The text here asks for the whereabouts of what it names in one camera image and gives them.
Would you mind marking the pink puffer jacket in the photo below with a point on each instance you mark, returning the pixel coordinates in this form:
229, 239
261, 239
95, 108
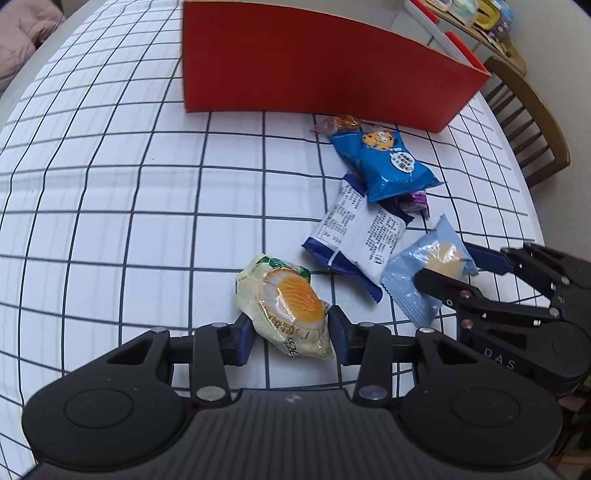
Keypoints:
23, 41

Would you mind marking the white green tissue pack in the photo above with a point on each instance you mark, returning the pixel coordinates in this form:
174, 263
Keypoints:
464, 10

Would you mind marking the white navy snack packet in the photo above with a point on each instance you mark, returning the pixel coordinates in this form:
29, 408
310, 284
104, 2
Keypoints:
355, 230

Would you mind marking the grey wood-top cabinet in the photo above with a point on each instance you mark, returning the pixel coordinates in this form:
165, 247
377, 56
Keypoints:
512, 50

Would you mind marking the brown wooden chair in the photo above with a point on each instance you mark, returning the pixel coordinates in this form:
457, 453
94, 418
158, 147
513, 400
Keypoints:
545, 124

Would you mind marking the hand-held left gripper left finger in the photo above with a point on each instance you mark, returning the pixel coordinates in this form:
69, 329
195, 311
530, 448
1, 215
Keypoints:
244, 340

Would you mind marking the red cardboard box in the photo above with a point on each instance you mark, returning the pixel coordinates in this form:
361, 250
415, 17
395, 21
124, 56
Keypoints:
300, 69

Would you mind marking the white black-grid tablecloth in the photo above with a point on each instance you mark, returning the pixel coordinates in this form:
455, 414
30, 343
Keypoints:
138, 207

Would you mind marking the light blue biscuit packet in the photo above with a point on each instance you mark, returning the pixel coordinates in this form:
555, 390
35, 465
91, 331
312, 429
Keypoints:
406, 261

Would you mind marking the blue cookie packet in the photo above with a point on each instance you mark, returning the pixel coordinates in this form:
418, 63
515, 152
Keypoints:
383, 161

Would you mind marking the cream yolk pastry packet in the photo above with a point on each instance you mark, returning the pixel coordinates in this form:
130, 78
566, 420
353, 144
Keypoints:
286, 300

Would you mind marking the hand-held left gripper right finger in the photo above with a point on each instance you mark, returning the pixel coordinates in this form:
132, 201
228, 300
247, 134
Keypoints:
339, 337

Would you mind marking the small purple candy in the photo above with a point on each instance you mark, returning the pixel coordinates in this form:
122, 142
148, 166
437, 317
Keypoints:
415, 201

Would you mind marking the yellow box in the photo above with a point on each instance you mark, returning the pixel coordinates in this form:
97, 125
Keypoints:
487, 11

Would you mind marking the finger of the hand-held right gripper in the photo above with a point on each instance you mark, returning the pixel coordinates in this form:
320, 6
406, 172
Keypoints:
489, 261
443, 286

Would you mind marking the small brown candy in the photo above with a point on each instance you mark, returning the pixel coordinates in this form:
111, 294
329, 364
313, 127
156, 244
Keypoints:
339, 123

